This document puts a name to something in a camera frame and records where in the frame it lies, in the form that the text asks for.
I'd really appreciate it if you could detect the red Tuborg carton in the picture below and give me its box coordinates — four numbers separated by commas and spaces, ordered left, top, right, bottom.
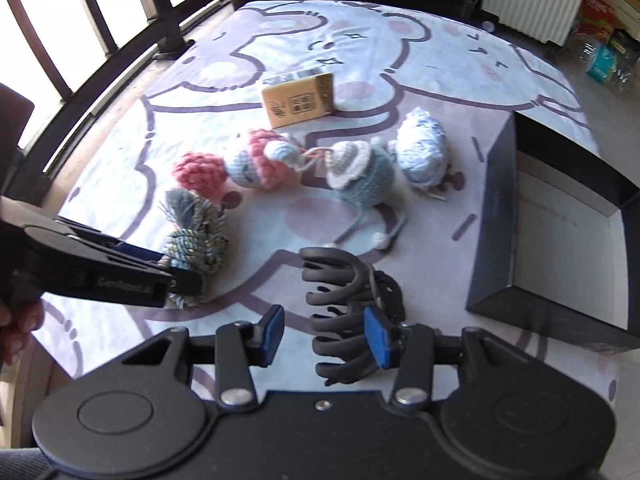
577, 0, 615, 44

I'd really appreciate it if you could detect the black trash bin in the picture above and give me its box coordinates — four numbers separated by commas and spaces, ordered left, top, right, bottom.
608, 28, 640, 67

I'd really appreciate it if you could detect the yellow cardboard box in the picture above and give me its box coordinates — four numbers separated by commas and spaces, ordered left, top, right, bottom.
262, 70, 335, 128

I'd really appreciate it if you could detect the black open storage box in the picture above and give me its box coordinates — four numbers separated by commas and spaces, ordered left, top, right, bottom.
466, 113, 639, 354

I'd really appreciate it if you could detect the pink white crochet doll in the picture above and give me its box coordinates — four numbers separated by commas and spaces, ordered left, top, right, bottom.
171, 129, 319, 202

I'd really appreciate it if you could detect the cartoon bear bed sheet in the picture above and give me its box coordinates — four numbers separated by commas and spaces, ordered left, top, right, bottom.
36, 1, 618, 399

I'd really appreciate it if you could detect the grey blue rope tassel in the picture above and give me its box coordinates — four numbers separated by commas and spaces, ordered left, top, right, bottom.
160, 188, 229, 311

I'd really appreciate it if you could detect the grey blue crochet hat doll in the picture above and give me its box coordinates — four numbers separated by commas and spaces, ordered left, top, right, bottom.
323, 141, 396, 247

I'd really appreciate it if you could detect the teal plastic bottle pack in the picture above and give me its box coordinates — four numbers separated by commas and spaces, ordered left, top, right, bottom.
586, 44, 630, 84

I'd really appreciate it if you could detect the light blue yarn ball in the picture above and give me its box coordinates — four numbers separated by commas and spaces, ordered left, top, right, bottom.
388, 107, 450, 200

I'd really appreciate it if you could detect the black window railing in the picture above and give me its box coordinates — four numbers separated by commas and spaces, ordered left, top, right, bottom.
1, 0, 224, 204

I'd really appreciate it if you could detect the left hand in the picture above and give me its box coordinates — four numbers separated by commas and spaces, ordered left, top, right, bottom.
1, 299, 44, 365

